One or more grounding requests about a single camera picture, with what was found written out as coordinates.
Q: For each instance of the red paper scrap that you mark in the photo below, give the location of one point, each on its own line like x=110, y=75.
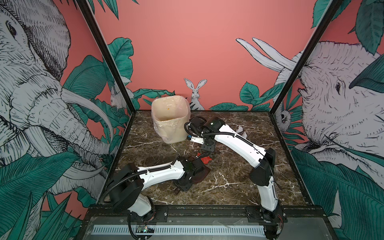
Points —
x=206, y=160

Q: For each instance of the left black frame post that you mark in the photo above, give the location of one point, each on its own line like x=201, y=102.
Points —
x=97, y=34

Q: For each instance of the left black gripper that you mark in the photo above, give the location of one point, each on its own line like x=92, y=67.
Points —
x=185, y=189

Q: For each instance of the cream trash bin with liner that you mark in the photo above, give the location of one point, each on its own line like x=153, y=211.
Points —
x=169, y=115

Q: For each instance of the right black frame post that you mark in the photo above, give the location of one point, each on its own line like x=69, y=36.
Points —
x=325, y=20

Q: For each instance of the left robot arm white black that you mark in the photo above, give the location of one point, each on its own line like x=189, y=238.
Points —
x=124, y=190

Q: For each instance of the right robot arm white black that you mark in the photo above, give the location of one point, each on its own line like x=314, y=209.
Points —
x=262, y=160

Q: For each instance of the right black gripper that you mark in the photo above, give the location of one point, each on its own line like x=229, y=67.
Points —
x=210, y=149

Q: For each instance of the dark brown dustpan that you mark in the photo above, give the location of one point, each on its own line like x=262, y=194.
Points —
x=200, y=173

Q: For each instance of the white slotted cable duct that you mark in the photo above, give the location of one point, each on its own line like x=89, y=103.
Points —
x=189, y=230

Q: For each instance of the black frame post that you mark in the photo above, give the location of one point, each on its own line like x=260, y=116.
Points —
x=97, y=34
x=325, y=20

